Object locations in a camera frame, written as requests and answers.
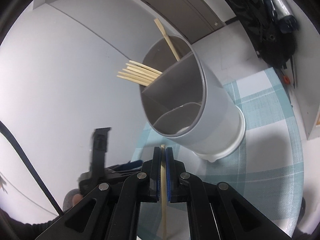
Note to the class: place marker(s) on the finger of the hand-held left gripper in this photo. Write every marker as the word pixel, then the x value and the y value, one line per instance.
pixel 132 165
pixel 120 174

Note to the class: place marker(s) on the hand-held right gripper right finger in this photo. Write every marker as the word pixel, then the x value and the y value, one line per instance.
pixel 172 170

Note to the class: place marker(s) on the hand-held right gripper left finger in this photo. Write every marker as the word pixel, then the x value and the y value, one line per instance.
pixel 155 170

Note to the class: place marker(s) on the pale bamboo chopstick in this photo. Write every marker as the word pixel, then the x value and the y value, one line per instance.
pixel 163 205

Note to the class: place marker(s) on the white grey utensil holder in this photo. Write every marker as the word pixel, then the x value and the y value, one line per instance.
pixel 215 100

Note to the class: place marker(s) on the bunch of bamboo chopsticks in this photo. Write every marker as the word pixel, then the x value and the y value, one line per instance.
pixel 140 76

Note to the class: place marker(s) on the person's left hand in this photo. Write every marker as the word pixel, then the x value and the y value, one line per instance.
pixel 76 199

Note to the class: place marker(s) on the white cabinet with wood trim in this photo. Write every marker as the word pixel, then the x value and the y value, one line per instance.
pixel 315 127

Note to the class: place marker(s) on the grey brown door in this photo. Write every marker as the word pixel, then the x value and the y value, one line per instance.
pixel 175 2

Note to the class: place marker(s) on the black hanging jacket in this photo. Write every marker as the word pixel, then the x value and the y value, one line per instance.
pixel 257 10

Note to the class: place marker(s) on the silver folded umbrella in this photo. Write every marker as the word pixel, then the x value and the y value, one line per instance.
pixel 280 2

